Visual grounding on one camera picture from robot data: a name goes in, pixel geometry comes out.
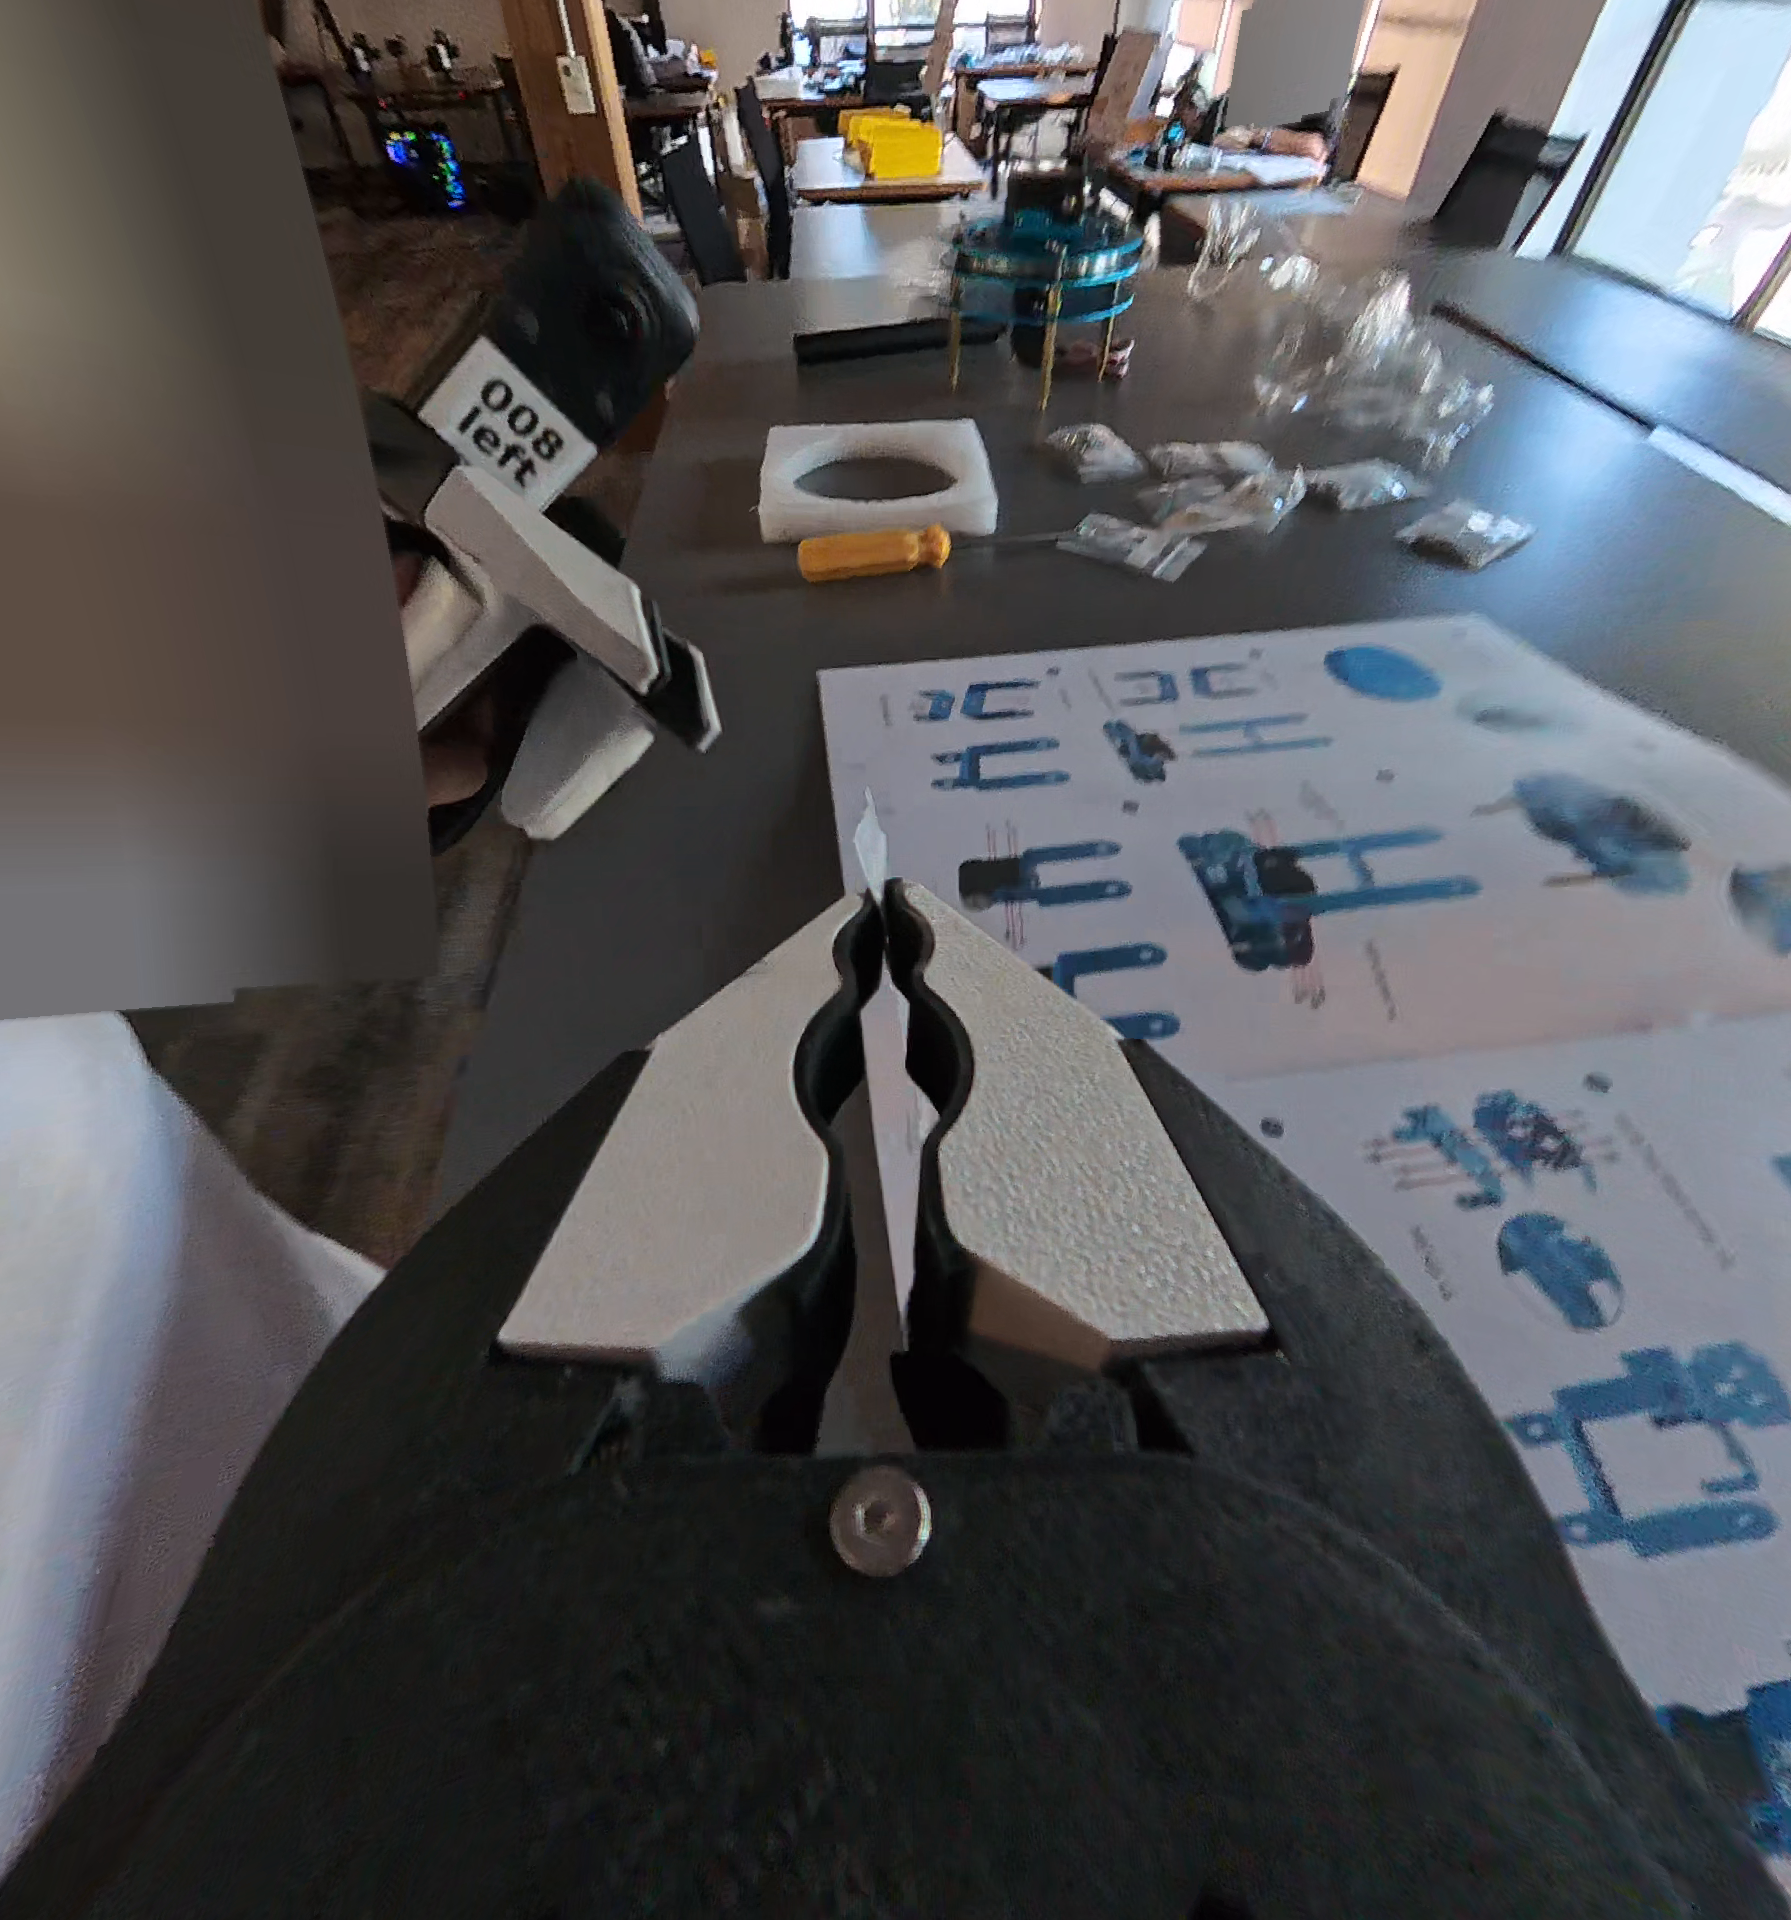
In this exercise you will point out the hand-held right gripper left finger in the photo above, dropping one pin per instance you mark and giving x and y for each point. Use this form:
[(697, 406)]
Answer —
[(671, 1200)]

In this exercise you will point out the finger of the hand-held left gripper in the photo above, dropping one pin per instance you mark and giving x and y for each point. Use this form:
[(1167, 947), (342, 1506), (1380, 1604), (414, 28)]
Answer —
[(535, 555), (700, 697)]

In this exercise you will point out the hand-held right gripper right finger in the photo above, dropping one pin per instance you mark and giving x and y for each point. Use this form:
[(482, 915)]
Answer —
[(1091, 1185)]

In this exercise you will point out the small parts packet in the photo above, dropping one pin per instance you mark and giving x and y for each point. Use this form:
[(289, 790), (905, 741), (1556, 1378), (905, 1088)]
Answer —
[(873, 848)]

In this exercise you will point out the black screwdriver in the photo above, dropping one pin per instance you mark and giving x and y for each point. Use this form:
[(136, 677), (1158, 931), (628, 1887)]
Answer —
[(896, 343)]

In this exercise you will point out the printed instruction sheet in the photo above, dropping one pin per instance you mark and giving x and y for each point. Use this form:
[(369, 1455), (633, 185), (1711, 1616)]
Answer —
[(1585, 959)]

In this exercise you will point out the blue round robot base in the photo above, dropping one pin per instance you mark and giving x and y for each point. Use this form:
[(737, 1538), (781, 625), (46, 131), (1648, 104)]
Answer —
[(1044, 247)]

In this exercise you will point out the person's left hand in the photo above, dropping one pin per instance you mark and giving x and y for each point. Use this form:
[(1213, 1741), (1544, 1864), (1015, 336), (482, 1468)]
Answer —
[(462, 766)]

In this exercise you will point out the lit computer case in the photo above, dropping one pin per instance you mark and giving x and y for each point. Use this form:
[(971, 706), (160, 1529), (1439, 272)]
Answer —
[(424, 167)]

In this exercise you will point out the light wooden table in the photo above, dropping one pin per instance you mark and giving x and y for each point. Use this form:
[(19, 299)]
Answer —
[(896, 188)]

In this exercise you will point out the yellow box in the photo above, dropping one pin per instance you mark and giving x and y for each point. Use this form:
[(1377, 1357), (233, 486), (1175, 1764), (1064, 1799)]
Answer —
[(896, 142)]

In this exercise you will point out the cluster of small screw bags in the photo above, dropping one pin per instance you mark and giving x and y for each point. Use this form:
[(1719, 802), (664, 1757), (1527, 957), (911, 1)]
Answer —
[(1210, 503)]

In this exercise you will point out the crumpled clear plastic wrap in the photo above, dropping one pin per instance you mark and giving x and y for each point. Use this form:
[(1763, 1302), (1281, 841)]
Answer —
[(1361, 359)]

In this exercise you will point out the black mesh chair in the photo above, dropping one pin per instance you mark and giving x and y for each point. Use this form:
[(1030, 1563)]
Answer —
[(1511, 179)]

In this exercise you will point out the large glass window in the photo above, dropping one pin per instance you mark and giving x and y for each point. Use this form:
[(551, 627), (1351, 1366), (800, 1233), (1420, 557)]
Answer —
[(1706, 151)]

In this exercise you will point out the wooden post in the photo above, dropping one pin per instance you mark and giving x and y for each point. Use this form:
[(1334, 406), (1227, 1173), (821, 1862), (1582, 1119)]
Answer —
[(567, 134)]

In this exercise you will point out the white foam frame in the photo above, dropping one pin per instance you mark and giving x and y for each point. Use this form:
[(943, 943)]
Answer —
[(783, 510)]

